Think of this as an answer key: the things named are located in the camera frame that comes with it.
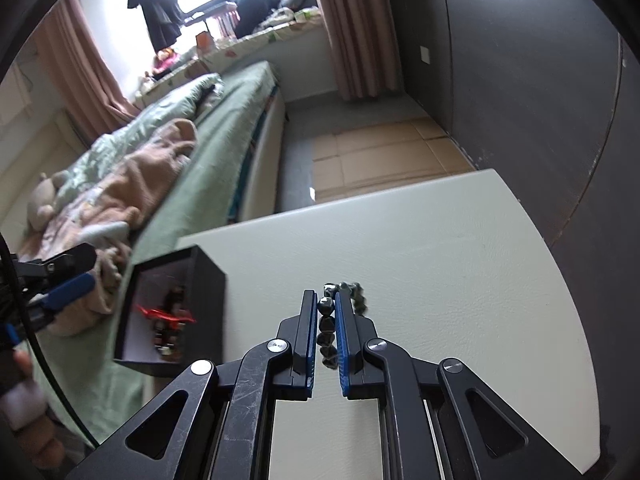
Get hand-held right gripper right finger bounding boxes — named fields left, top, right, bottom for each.
left=334, top=291, right=586, bottom=480

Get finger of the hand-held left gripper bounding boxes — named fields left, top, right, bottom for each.
left=30, top=274, right=97, bottom=313
left=15, top=242, right=97, bottom=281

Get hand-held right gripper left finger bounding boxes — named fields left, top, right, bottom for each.
left=65, top=289, right=321, bottom=480

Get dark green bead bracelet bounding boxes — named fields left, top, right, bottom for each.
left=317, top=282, right=368, bottom=373

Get red cord bracelet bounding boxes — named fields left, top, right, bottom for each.
left=132, top=304, right=197, bottom=324

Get brown bead bracelet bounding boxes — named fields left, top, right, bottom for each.
left=150, top=284, right=188, bottom=361

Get black jewelry box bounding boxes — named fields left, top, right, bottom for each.
left=113, top=245, right=227, bottom=378

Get person's left hand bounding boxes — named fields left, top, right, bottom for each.
left=0, top=350, right=66, bottom=468

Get beige plush toy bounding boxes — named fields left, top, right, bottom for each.
left=25, top=172, right=68, bottom=231

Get pink fleece blanket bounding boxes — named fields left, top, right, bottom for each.
left=47, top=119, right=198, bottom=336

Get cream hanging towel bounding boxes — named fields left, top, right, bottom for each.
left=0, top=55, right=31, bottom=126

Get bed with green sheet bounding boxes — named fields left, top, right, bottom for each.
left=0, top=60, right=286, bottom=441

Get pink curtain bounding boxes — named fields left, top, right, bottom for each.
left=35, top=0, right=138, bottom=136
left=305, top=0, right=403, bottom=101

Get pink toy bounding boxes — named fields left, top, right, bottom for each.
left=152, top=47, right=178, bottom=73

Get hanging dark clothes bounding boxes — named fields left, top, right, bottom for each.
left=126, top=0, right=186, bottom=53

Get patterned window seat cushion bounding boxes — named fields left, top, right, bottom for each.
left=135, top=7, right=326, bottom=106

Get small grey folding table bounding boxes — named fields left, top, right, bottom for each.
left=182, top=2, right=238, bottom=23

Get black bag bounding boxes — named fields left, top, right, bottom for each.
left=235, top=0, right=283, bottom=38

